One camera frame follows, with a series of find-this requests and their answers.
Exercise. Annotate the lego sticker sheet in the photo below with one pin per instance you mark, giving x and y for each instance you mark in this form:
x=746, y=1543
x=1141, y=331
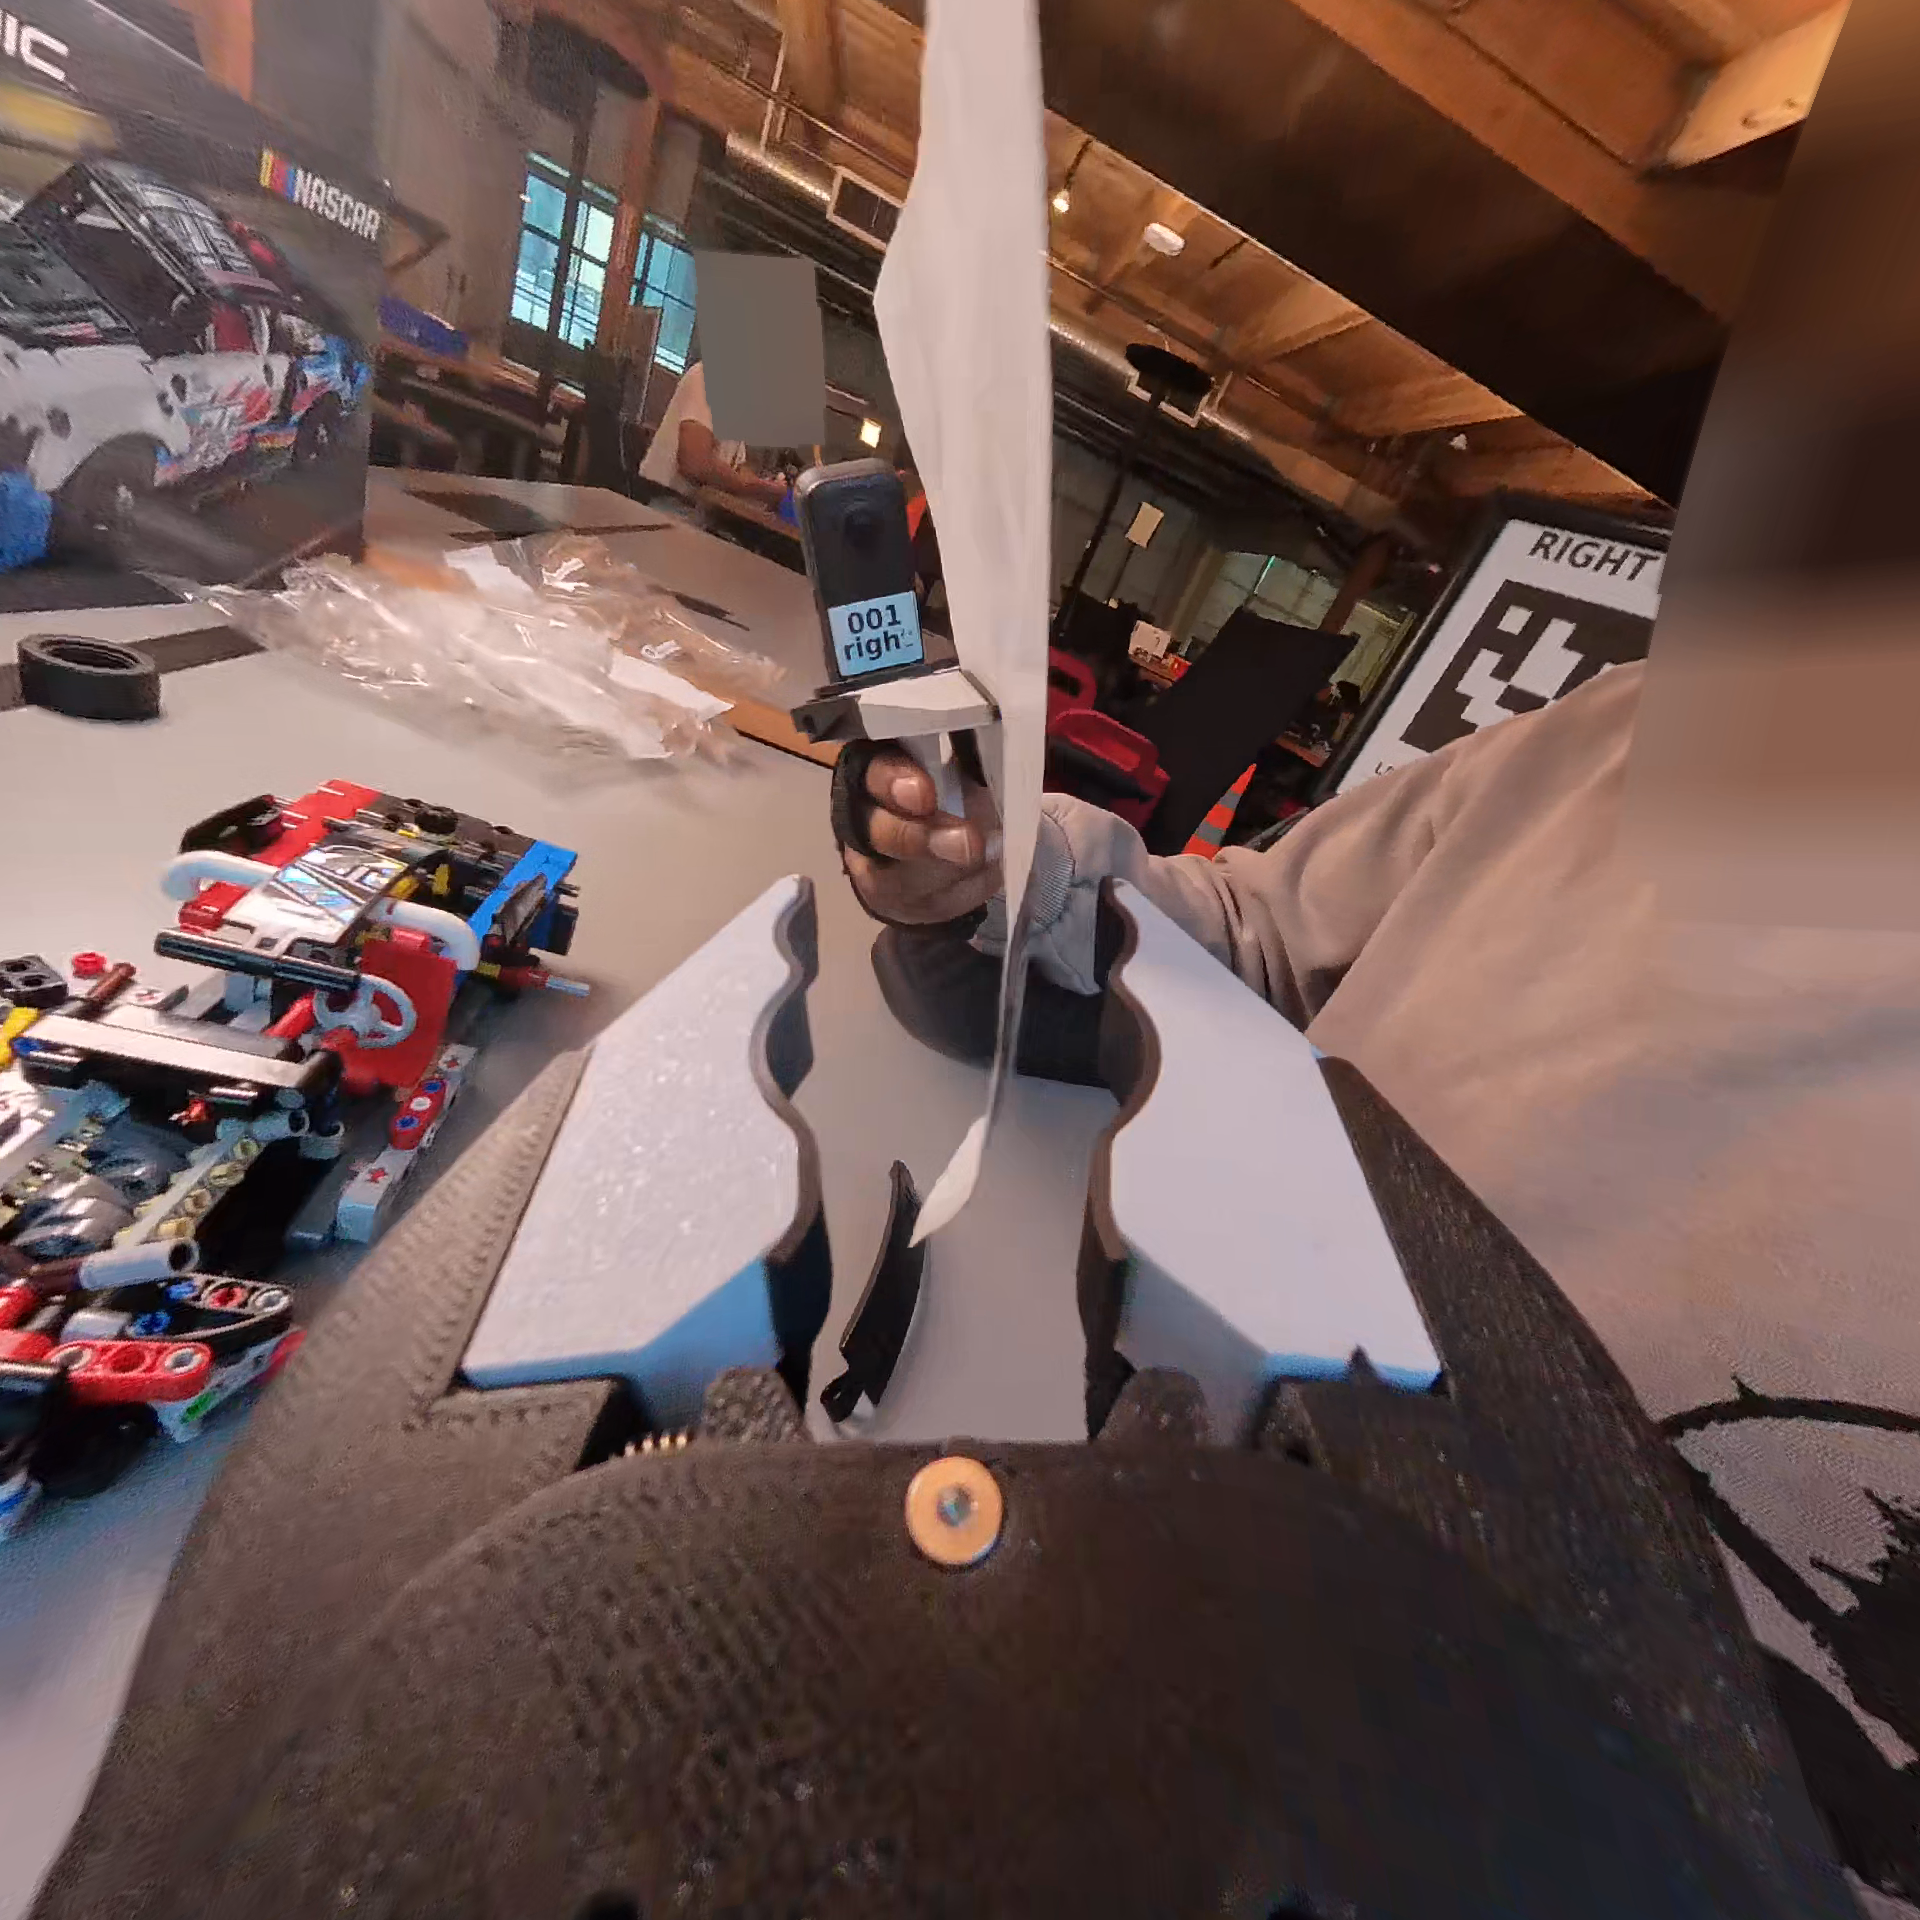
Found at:
x=968, y=451

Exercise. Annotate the black lego tire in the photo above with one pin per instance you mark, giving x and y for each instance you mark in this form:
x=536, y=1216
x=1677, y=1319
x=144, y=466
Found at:
x=89, y=674

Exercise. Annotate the paned window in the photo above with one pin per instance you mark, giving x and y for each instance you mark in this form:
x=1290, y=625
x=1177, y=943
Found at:
x=578, y=271

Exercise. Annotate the black curved lego panel with stickers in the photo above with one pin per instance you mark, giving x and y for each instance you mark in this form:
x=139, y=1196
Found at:
x=886, y=1290

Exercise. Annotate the clear plastic bags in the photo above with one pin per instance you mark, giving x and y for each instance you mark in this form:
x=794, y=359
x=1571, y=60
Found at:
x=495, y=646

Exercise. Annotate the brown cardboard piece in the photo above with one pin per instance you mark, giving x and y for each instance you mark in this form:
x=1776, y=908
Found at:
x=774, y=730

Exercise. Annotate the lego race car model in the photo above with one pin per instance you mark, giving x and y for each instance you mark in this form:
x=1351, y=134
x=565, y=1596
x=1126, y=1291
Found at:
x=346, y=961

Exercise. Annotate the black and white marker board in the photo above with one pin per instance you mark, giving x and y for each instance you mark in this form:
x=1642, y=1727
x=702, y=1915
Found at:
x=1546, y=660

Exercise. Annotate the orange traffic cone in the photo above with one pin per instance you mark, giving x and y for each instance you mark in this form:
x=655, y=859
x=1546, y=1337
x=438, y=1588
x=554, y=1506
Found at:
x=1224, y=809

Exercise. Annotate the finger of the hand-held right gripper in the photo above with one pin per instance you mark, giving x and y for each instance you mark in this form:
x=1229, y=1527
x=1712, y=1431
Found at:
x=909, y=704

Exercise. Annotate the red chair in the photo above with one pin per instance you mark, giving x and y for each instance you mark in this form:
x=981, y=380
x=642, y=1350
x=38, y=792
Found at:
x=1102, y=750

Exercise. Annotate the black rounded case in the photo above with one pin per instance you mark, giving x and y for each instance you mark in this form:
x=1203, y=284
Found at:
x=938, y=996

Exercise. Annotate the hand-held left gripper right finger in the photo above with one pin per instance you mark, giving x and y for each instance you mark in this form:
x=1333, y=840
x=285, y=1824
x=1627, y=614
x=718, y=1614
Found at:
x=1261, y=1214

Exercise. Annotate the person's right forearm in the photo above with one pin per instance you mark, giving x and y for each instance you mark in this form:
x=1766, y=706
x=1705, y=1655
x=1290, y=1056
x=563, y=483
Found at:
x=1349, y=900

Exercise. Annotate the lego set box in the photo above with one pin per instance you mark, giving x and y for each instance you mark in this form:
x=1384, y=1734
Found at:
x=181, y=330

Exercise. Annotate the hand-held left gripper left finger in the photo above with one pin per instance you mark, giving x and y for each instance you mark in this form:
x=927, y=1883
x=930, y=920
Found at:
x=662, y=1184

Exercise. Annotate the black upright board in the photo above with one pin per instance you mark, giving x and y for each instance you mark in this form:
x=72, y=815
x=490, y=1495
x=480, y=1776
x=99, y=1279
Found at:
x=1243, y=704

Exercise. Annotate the person's right hand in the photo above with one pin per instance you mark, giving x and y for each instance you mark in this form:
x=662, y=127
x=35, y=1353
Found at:
x=915, y=870

